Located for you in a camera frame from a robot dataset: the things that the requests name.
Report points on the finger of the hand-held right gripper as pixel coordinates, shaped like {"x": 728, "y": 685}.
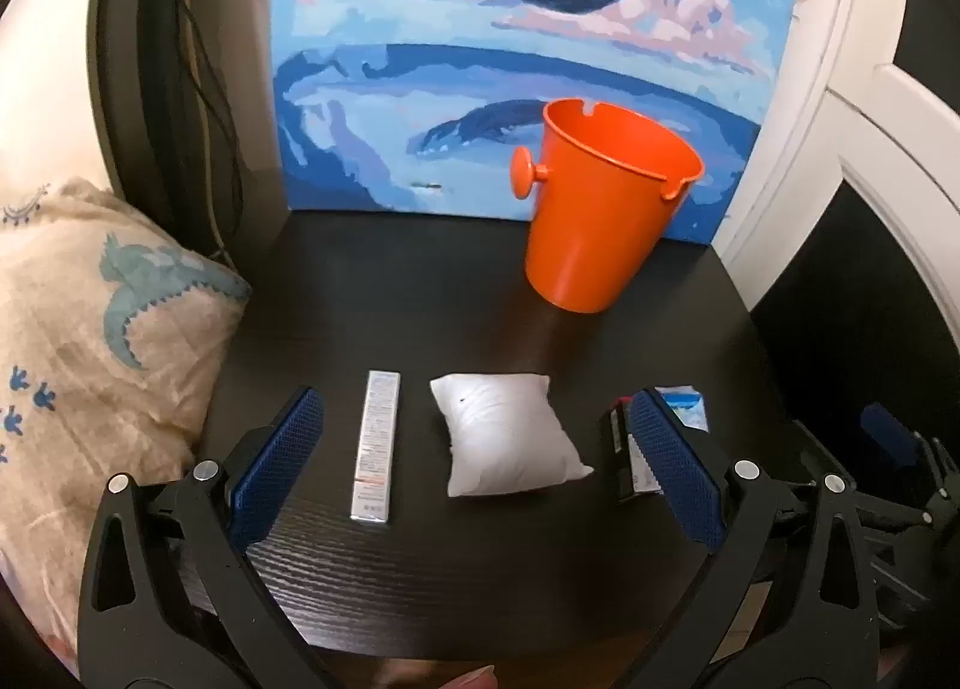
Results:
{"x": 896, "y": 513}
{"x": 889, "y": 430}

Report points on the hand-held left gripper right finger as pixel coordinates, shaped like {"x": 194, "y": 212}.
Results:
{"x": 675, "y": 464}

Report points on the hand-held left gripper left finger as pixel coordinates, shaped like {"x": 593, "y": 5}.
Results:
{"x": 277, "y": 464}

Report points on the black and red carton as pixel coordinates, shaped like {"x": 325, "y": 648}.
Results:
{"x": 621, "y": 449}

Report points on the blue white tissue packet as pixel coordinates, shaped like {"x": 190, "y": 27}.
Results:
{"x": 690, "y": 408}

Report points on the long silver carton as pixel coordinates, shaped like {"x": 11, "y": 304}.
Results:
{"x": 375, "y": 449}

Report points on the small white pillow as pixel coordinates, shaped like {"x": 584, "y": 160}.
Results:
{"x": 502, "y": 434}

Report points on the orange plastic bucket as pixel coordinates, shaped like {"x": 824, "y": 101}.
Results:
{"x": 600, "y": 231}

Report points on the person's left hand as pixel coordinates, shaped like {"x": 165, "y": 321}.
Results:
{"x": 472, "y": 663}

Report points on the blue whale canvas painting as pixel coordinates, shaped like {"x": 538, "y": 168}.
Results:
{"x": 375, "y": 96}

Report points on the black furniture panel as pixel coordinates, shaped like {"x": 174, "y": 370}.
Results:
{"x": 135, "y": 96}

